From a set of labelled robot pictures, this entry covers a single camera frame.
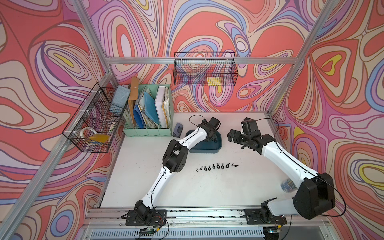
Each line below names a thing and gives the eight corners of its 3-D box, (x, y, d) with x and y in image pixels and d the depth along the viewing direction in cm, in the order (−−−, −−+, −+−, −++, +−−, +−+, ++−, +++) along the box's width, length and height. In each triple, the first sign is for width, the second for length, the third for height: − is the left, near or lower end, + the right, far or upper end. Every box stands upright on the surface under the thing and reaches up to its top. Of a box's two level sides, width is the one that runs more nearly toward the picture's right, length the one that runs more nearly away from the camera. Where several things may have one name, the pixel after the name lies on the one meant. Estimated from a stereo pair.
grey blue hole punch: (172, 136, 107) (172, 133, 104) (177, 125, 114) (177, 122, 111) (179, 137, 106) (179, 135, 103) (184, 126, 113) (183, 123, 110)
